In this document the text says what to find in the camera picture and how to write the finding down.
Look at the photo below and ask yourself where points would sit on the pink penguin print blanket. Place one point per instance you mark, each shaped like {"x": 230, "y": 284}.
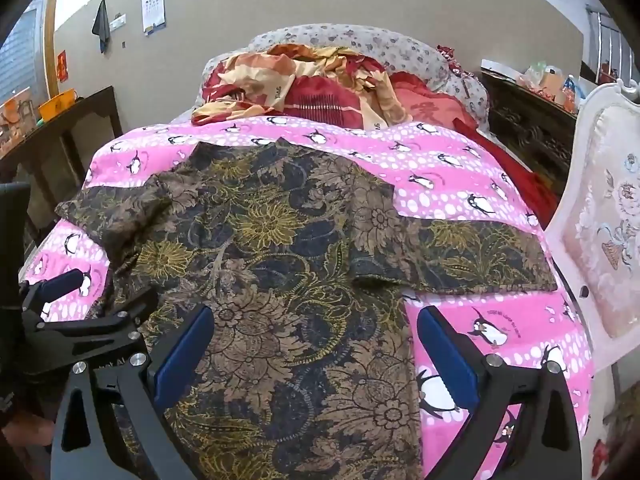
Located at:
{"x": 450, "y": 160}

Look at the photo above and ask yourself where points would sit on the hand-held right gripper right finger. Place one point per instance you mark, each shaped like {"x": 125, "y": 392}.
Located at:
{"x": 447, "y": 360}

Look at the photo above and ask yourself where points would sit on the red cloth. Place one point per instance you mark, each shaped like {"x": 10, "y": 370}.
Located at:
{"x": 525, "y": 175}

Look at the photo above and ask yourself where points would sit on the red and yellow floral quilt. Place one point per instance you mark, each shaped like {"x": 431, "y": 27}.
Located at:
{"x": 250, "y": 75}

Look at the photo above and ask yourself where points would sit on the window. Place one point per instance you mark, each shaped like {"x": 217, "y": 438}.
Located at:
{"x": 22, "y": 60}

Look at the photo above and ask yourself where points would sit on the orange drink bottle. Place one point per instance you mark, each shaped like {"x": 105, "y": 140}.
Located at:
{"x": 570, "y": 94}

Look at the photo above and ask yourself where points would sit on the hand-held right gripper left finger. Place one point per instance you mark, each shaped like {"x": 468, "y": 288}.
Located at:
{"x": 182, "y": 355}

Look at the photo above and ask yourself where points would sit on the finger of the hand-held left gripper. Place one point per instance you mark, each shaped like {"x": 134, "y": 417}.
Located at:
{"x": 120, "y": 312}
{"x": 60, "y": 284}

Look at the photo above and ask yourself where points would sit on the white wall switch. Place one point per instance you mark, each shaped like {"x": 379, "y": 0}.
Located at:
{"x": 118, "y": 23}

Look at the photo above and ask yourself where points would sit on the red pillow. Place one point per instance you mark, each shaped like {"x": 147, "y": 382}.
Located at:
{"x": 430, "y": 105}

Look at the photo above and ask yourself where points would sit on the orange box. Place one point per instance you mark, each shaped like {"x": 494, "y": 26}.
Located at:
{"x": 57, "y": 105}

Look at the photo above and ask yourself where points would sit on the dark brown floral shirt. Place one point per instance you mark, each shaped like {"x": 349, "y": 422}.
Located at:
{"x": 280, "y": 270}

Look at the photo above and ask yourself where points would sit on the eye chart poster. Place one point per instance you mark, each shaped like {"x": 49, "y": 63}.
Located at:
{"x": 153, "y": 0}

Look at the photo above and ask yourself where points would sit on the metal stair railing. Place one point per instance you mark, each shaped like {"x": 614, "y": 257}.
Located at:
{"x": 607, "y": 40}

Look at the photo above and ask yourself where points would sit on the plastic snack bags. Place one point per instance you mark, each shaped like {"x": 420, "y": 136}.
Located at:
{"x": 542, "y": 80}

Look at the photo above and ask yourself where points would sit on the brown wooden cabinet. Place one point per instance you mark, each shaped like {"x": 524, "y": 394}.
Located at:
{"x": 75, "y": 145}

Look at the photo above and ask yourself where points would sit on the dark hanging cloth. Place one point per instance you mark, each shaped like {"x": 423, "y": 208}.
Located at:
{"x": 102, "y": 25}

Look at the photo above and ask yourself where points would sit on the dark wooden headboard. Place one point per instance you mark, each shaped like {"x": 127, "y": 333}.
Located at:
{"x": 530, "y": 130}

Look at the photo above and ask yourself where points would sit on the red wall paper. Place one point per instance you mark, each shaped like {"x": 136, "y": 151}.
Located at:
{"x": 62, "y": 66}

